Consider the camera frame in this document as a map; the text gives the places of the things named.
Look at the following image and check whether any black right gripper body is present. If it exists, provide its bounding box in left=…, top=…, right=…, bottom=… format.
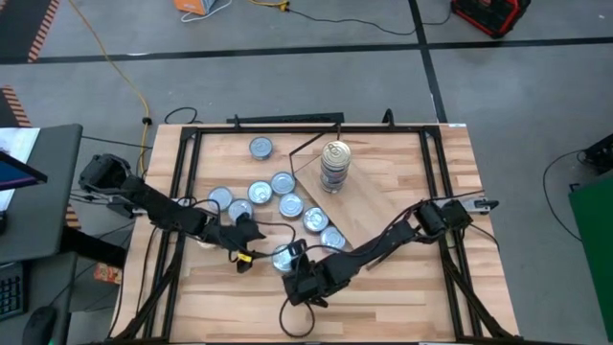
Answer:
left=283, top=265, right=344, bottom=307

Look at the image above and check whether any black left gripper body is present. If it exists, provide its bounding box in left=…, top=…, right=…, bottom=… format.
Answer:
left=205, top=220, right=243, bottom=251

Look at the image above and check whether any blue-label pull-tab can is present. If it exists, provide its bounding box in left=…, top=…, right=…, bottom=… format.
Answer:
left=226, top=197, right=254, bottom=222

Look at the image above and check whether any red-label silver-lid can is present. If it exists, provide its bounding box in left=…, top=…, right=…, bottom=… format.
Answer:
left=302, top=206, right=330, bottom=234

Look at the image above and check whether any black-label silver-lid can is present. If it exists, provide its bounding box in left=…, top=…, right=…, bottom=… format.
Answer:
left=319, top=225, right=347, bottom=253

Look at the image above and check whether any silver-lid tuna can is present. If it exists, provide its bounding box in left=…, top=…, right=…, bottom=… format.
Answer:
left=270, top=171, right=297, bottom=196

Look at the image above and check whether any blue-white label silver-lid can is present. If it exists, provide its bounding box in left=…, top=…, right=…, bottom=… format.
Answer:
left=248, top=135, right=275, bottom=162

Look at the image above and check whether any black bar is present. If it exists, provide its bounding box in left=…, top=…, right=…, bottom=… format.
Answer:
left=226, top=112, right=346, bottom=126

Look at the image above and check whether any orange packet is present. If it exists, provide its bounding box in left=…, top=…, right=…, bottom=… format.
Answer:
left=93, top=262, right=124, bottom=287

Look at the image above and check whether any dark grey desk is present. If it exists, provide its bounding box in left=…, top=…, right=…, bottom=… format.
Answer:
left=0, top=251, right=80, bottom=345

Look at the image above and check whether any black computer mouse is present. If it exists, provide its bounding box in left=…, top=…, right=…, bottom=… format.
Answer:
left=21, top=305, right=57, bottom=345

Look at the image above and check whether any monitor with blue screen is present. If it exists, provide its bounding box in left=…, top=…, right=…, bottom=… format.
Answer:
left=0, top=150, right=49, bottom=193

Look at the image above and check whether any black keyboard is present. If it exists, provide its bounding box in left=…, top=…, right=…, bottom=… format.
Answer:
left=0, top=275, right=28, bottom=321

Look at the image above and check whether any yellow plug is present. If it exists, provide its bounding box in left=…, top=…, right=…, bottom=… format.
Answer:
left=248, top=0, right=291, bottom=12

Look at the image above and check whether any orange box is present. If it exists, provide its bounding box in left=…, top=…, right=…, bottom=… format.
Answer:
left=172, top=0, right=216, bottom=16

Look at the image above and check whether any black mat with striped edge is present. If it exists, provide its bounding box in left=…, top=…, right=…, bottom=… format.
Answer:
left=0, top=84, right=33, bottom=128
left=0, top=0, right=62, bottom=64

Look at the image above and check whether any red and black case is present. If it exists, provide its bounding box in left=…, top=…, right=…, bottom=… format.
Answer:
left=449, top=0, right=533, bottom=39

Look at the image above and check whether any black device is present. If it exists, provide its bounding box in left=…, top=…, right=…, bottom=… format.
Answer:
left=577, top=132, right=613, bottom=176

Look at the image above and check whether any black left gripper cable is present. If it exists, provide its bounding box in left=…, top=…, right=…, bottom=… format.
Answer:
left=210, top=218, right=298, bottom=274

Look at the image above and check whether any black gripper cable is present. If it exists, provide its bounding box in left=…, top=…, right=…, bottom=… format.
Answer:
left=279, top=296, right=316, bottom=339
left=210, top=218, right=298, bottom=274

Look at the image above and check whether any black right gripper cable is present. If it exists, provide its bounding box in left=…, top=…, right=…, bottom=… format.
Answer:
left=279, top=296, right=316, bottom=339

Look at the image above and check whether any wooden shelf with black frame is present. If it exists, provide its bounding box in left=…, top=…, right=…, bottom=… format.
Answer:
left=288, top=122, right=434, bottom=272

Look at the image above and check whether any black metal table frame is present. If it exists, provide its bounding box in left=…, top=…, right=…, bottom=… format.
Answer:
left=102, top=123, right=528, bottom=345

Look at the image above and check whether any black cable loop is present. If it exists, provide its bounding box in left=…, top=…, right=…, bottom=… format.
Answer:
left=164, top=105, right=205, bottom=126

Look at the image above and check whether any white cable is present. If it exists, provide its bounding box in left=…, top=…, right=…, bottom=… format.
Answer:
left=180, top=0, right=234, bottom=24

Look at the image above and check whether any black floor cable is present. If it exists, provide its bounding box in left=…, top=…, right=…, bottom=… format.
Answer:
left=286, top=7, right=454, bottom=37

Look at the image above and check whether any long black cable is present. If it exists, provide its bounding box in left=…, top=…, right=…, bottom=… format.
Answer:
left=542, top=149, right=588, bottom=243

